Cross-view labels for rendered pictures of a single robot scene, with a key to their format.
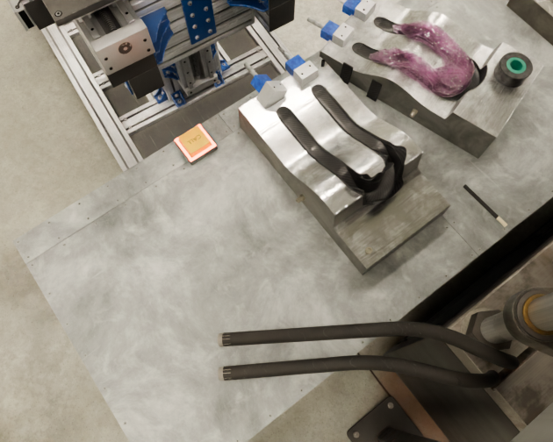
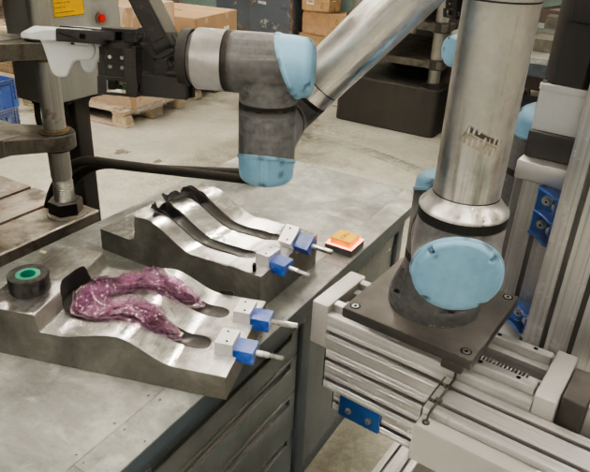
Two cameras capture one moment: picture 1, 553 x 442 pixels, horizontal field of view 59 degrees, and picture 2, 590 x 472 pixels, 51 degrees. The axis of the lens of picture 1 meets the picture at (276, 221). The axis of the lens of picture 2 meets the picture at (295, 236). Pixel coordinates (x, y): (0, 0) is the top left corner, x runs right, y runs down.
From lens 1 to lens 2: 2.02 m
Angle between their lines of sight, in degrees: 81
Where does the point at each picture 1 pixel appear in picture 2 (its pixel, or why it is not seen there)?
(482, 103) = (69, 262)
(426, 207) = (123, 224)
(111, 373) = (313, 169)
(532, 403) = (36, 196)
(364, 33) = (218, 326)
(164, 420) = not seen: hidden behind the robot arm
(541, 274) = (10, 240)
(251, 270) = (253, 205)
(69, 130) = not seen: outside the picture
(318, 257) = not seen: hidden behind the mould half
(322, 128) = (232, 237)
